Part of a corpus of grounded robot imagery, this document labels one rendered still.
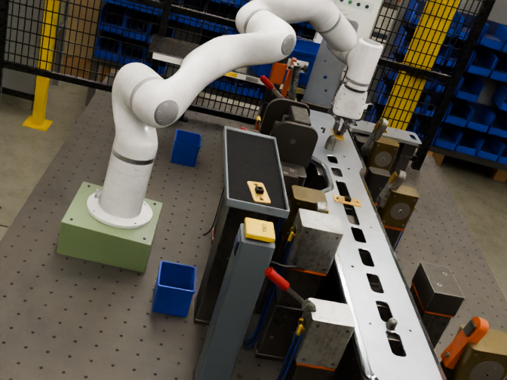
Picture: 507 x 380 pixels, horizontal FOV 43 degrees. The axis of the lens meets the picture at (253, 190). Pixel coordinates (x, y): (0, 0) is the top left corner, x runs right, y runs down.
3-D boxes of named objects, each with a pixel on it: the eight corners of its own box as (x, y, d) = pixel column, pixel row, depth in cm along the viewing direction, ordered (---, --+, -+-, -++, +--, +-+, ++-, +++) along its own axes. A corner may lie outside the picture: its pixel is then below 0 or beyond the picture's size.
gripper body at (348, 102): (343, 84, 214) (332, 115, 219) (372, 92, 216) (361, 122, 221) (339, 77, 220) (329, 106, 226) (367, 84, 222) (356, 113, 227)
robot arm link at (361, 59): (339, 72, 218) (357, 84, 212) (352, 35, 211) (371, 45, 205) (357, 72, 223) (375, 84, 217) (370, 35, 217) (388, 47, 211)
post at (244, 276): (223, 402, 150) (277, 249, 129) (191, 396, 148) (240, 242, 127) (223, 377, 156) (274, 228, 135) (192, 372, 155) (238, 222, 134)
